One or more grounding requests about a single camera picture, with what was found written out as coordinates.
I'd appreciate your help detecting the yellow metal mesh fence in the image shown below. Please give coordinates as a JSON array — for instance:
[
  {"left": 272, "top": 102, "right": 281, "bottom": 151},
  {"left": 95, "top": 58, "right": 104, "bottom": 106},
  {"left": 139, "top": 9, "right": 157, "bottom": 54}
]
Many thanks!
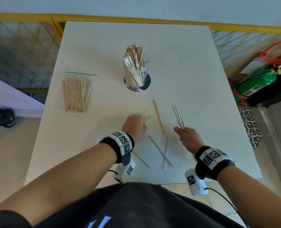
[{"left": 0, "top": 13, "right": 281, "bottom": 94}]

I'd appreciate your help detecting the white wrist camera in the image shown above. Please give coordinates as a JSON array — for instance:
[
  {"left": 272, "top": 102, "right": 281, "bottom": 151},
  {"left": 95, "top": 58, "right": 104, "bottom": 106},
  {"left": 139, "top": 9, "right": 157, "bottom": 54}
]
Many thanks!
[
  {"left": 185, "top": 168, "right": 209, "bottom": 197},
  {"left": 113, "top": 159, "right": 136, "bottom": 184}
]

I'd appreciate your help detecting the red metal stand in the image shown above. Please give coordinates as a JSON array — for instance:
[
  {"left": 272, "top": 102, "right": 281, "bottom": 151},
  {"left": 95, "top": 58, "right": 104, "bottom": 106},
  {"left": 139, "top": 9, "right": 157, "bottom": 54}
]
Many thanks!
[{"left": 228, "top": 41, "right": 281, "bottom": 108}]

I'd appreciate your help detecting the white side table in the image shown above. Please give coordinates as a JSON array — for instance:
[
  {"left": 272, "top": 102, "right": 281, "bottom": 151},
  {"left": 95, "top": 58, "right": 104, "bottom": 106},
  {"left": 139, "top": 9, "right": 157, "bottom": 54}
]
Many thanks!
[{"left": 0, "top": 74, "right": 45, "bottom": 119}]

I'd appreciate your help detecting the person's black shirt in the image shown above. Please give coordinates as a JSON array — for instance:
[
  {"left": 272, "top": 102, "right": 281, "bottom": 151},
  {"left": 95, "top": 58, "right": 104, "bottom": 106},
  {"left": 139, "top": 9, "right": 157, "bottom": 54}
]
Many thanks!
[{"left": 0, "top": 182, "right": 247, "bottom": 228}]

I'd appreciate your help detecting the black white patterned mat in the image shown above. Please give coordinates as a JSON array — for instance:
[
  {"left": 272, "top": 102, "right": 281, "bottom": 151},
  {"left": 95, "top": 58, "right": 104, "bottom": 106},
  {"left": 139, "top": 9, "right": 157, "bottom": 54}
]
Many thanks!
[{"left": 239, "top": 101, "right": 263, "bottom": 150}]

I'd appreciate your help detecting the pile of sticks in bag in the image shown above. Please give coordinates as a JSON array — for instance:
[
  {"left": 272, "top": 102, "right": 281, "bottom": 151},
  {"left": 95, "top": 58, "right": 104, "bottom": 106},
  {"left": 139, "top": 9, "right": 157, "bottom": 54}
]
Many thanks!
[{"left": 63, "top": 77, "right": 92, "bottom": 113}]

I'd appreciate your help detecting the clear zip bag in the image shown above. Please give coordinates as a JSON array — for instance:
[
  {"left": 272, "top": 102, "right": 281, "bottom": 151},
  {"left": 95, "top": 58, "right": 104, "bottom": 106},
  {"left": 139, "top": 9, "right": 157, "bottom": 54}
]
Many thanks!
[{"left": 63, "top": 72, "right": 98, "bottom": 114}]

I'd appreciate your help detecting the clear plastic jar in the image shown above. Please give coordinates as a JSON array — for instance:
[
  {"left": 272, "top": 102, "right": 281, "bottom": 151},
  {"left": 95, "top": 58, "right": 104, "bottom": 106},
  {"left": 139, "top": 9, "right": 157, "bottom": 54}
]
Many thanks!
[{"left": 123, "top": 53, "right": 150, "bottom": 92}]

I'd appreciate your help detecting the person's right hand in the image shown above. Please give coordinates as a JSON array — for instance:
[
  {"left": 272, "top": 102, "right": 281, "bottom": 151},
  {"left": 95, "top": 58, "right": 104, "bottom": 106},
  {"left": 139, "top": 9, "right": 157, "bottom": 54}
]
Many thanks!
[{"left": 173, "top": 127, "right": 205, "bottom": 155}]

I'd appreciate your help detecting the person's left hand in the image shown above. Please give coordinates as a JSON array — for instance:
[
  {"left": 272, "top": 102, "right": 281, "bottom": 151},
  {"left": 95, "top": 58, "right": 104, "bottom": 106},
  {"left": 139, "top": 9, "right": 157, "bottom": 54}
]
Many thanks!
[{"left": 121, "top": 114, "right": 148, "bottom": 143}]

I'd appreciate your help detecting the black box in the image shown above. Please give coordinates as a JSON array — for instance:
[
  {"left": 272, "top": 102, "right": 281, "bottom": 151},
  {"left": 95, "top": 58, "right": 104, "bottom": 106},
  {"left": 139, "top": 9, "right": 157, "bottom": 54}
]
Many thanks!
[{"left": 247, "top": 61, "right": 281, "bottom": 108}]

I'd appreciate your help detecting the person's right forearm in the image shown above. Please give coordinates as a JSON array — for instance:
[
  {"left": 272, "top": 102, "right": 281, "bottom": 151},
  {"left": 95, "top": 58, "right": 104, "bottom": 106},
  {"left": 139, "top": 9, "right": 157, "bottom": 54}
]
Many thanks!
[{"left": 215, "top": 165, "right": 281, "bottom": 219}]

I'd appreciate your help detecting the black camera cable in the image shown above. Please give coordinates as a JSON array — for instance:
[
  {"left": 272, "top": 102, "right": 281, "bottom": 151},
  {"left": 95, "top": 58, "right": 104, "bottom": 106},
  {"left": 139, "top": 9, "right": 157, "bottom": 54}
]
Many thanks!
[{"left": 205, "top": 187, "right": 249, "bottom": 228}]

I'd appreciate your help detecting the green gas cylinder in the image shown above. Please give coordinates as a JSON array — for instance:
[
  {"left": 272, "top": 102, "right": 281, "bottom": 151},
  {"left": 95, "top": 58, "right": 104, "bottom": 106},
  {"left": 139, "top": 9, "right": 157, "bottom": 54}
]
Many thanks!
[{"left": 233, "top": 65, "right": 281, "bottom": 104}]

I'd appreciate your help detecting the black marker wristband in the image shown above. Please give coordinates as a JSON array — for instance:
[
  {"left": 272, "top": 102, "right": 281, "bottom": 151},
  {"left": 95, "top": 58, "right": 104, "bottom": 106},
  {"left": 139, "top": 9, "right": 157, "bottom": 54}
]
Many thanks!
[
  {"left": 195, "top": 146, "right": 236, "bottom": 181},
  {"left": 99, "top": 131, "right": 135, "bottom": 166}
]

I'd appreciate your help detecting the bundle of sticks in jar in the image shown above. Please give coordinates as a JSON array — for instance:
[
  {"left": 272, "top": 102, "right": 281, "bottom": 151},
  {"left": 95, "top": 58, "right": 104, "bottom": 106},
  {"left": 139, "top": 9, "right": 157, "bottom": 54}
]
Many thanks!
[{"left": 123, "top": 44, "right": 148, "bottom": 89}]

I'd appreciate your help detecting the black bag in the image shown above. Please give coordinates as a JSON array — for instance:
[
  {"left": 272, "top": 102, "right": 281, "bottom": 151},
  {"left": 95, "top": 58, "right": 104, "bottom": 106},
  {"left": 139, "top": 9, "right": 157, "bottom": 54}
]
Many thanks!
[{"left": 0, "top": 108, "right": 16, "bottom": 129}]

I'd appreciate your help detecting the person's left forearm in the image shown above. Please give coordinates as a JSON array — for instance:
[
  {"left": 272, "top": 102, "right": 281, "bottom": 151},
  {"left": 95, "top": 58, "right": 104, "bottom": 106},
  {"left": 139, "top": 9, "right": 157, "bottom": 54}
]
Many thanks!
[{"left": 0, "top": 143, "right": 118, "bottom": 219}]

